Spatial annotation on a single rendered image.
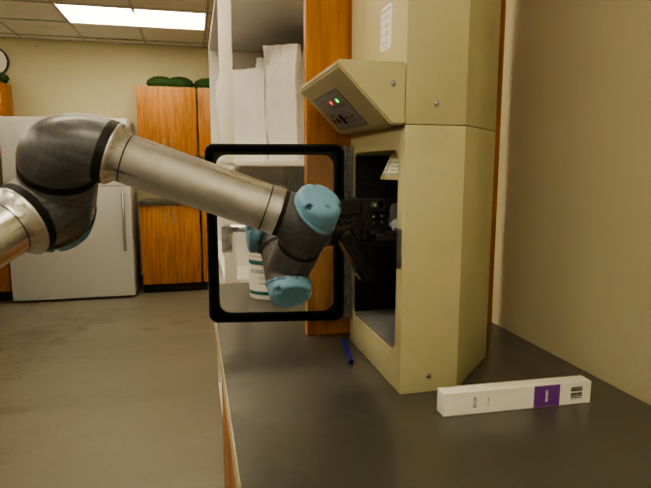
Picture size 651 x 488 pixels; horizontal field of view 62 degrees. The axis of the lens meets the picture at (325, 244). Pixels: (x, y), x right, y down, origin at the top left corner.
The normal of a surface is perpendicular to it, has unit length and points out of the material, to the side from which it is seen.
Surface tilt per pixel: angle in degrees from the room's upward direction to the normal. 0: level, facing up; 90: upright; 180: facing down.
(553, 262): 90
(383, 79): 90
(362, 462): 0
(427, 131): 90
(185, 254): 90
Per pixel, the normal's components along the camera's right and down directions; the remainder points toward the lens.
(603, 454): 0.00, -0.99
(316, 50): 0.24, 0.14
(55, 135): -0.08, -0.21
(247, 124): -0.29, 0.15
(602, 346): -0.97, 0.04
